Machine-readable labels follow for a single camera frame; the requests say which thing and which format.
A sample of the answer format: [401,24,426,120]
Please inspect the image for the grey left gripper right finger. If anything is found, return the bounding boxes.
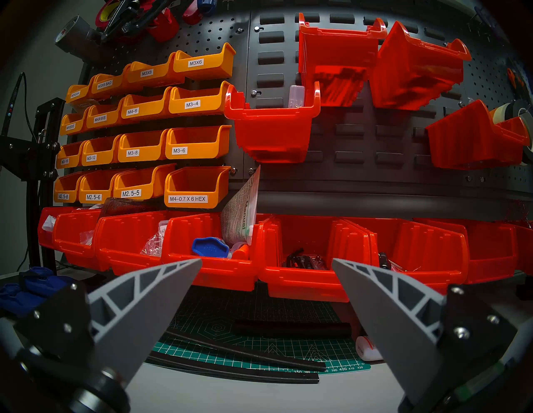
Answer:
[332,258,518,413]

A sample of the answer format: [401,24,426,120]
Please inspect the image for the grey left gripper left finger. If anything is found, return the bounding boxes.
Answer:
[17,258,203,413]

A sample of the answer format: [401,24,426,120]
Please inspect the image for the small white red object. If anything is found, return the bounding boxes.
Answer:
[355,336,384,362]

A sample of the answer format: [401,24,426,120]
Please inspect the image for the red plastic storage bin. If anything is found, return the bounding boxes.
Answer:
[333,217,470,294]
[53,209,102,269]
[511,223,533,276]
[162,213,261,292]
[298,13,388,107]
[95,211,175,275]
[254,214,375,303]
[416,218,519,285]
[37,207,63,250]
[224,82,321,164]
[371,21,472,111]
[426,100,530,170]

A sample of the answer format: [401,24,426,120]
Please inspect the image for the clear plastic bag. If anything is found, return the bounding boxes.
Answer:
[142,231,167,256]

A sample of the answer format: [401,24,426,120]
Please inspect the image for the blue plastic cap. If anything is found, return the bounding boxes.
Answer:
[192,237,230,259]

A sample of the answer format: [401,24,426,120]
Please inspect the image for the black tools in bin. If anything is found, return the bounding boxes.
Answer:
[285,249,327,270]

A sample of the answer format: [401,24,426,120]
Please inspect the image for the blue clamp pile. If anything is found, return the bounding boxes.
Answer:
[0,267,73,317]

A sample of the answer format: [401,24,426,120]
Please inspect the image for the green cutting mat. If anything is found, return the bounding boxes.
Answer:
[144,283,371,375]

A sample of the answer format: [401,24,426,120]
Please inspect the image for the orange-yellow bin M2.5-6 label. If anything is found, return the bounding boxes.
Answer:
[78,169,125,205]

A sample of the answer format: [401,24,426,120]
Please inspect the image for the orange-yellow bin M2.5-5 label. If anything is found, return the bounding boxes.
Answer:
[113,163,176,201]

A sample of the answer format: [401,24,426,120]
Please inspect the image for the orange-yellow bin M2.5-8 label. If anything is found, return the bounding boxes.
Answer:
[53,172,88,203]

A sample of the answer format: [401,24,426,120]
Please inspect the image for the orange-yellow bin M4-0.7 HEX label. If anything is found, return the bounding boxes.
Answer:
[164,166,231,209]

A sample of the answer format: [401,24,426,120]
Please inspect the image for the folded paper manual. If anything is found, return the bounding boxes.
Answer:
[221,165,262,246]

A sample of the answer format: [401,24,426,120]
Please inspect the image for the orange-yellow bin M3-12 label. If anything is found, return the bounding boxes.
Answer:
[81,135,122,167]

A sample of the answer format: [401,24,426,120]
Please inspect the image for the orange-yellow bin M3-8 label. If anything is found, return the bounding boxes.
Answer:
[118,129,169,163]

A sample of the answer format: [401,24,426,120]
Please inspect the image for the orange-yellow bin M3-16 label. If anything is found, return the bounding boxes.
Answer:
[56,141,86,169]

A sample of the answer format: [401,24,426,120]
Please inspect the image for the orange-yellow bin M3-6 label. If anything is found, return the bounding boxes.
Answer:
[165,124,232,160]

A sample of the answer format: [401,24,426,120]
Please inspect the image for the black metal stand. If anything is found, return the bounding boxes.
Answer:
[0,73,67,275]

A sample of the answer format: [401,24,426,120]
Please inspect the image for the orange-yellow bin M4X4X6 label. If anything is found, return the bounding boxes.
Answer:
[85,99,125,129]

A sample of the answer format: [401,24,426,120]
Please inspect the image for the orange-yellow bin M4X6X6 label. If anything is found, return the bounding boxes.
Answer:
[60,109,90,136]

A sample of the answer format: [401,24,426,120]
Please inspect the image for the orange-yellow bin M4-6 label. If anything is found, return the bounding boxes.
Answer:
[121,87,173,120]

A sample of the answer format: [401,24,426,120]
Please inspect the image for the orange-yellow bin M3-4 label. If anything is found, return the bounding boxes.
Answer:
[169,81,234,116]

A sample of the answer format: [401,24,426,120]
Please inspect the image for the orange-yellow bin M3X5X4 label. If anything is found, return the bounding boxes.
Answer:
[66,77,97,104]

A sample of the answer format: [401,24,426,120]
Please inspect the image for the orange-yellow bin M3X8 BAD label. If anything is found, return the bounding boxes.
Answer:
[91,64,134,99]

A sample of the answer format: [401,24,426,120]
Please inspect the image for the stacked tape rolls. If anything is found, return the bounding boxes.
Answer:
[491,102,533,164]

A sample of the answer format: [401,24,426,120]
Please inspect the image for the orange-yellow bin M3X6 label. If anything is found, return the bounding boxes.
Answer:
[173,42,236,80]

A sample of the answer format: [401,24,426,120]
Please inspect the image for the red white hanging tool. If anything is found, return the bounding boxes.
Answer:
[146,8,179,42]

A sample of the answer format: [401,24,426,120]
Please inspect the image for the black hanging pliers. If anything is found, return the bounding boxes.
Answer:
[100,0,175,42]

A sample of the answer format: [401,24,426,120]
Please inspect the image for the red tape roll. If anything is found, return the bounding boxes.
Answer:
[95,0,125,29]

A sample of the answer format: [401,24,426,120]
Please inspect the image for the long black cable tie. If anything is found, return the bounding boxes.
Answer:
[167,329,326,372]
[146,352,320,384]

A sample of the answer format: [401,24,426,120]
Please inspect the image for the grey duct tape roll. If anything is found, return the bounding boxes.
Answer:
[55,15,102,54]

